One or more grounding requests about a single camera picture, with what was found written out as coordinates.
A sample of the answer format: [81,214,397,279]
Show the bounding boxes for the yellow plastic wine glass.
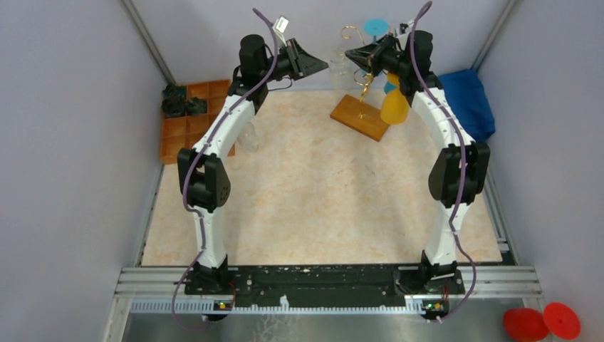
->
[380,73,409,125]

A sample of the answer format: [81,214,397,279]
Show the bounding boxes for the clear ribbed wine glass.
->
[237,123,259,152]

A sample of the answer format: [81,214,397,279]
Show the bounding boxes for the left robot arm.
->
[177,34,328,294]

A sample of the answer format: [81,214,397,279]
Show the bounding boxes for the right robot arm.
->
[345,31,490,290]

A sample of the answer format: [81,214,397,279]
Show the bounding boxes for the blue plastic wine glass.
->
[355,19,390,85]

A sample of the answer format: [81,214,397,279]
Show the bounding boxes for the red plastic wine glass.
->
[502,302,582,341]

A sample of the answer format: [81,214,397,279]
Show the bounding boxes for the blue cloth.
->
[439,69,496,143]

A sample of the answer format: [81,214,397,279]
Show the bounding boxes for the black parts in tray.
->
[161,84,207,118]

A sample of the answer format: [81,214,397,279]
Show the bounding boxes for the orange compartment tray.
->
[160,79,230,165]

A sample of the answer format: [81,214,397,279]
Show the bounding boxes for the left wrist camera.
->
[272,16,289,48]

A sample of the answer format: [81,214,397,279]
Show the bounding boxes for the black mounting base rail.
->
[184,264,465,309]

